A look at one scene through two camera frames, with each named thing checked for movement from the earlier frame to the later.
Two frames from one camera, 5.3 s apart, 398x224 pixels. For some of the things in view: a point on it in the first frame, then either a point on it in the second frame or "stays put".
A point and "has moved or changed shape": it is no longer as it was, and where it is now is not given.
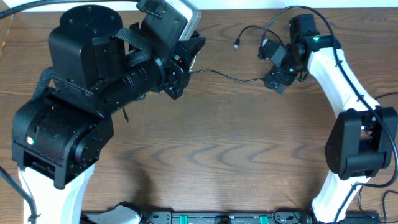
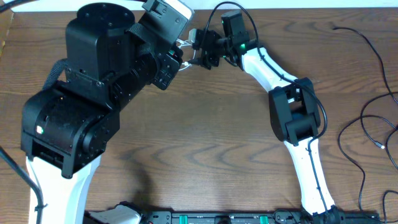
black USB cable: (387, 192) has moved or changed shape
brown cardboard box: (5, 25) stays put
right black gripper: (275, 73) → (207, 60)
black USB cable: (235, 46) → (382, 66)
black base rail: (244, 218) stays put
